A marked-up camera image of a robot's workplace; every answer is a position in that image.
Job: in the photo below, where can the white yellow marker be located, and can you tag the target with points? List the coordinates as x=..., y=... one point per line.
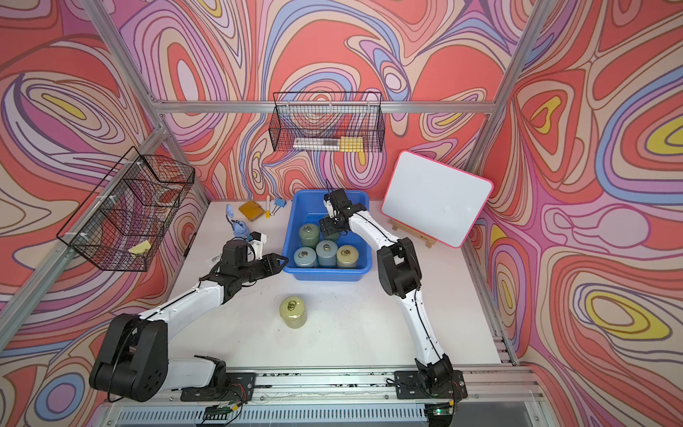
x=268, y=206

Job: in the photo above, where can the white tube in back basket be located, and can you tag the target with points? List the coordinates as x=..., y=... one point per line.
x=316, y=144

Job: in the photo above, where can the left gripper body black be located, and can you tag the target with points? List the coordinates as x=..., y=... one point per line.
x=250, y=271

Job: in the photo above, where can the white board pink frame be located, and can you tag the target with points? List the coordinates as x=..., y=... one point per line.
x=438, y=201

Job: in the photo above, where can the blue plastic basket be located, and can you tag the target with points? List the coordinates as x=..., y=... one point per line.
x=308, y=207

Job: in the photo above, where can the wooden easel stand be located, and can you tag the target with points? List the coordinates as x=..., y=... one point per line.
x=399, y=226

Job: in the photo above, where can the blue binder clip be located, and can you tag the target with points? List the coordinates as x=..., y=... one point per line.
x=278, y=204

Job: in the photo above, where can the yellow item in back basket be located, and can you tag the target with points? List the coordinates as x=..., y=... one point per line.
x=351, y=144

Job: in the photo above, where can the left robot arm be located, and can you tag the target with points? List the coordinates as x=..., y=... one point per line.
x=134, y=363

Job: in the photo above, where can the black wire basket back wall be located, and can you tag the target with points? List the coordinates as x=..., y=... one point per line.
x=327, y=114

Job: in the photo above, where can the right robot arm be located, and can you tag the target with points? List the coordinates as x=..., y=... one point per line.
x=400, y=276

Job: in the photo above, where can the yellow sponge in left basket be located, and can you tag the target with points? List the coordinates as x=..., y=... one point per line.
x=141, y=248

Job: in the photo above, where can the yellow leather wallet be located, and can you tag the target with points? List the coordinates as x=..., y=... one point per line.
x=252, y=210

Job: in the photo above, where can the black wire basket left wall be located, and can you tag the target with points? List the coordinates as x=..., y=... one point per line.
x=141, y=194

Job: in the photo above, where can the black wire basket wall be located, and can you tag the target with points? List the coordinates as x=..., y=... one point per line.
x=327, y=114
x=141, y=194

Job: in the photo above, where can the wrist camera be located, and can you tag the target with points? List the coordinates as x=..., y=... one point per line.
x=336, y=202
x=257, y=241

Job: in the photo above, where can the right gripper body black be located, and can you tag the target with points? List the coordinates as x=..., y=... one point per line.
x=332, y=224

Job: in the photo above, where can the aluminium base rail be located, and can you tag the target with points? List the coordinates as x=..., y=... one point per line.
x=497, y=395

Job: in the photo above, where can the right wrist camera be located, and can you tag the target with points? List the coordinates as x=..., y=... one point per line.
x=336, y=202

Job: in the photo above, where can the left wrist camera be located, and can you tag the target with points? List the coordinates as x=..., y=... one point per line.
x=257, y=241

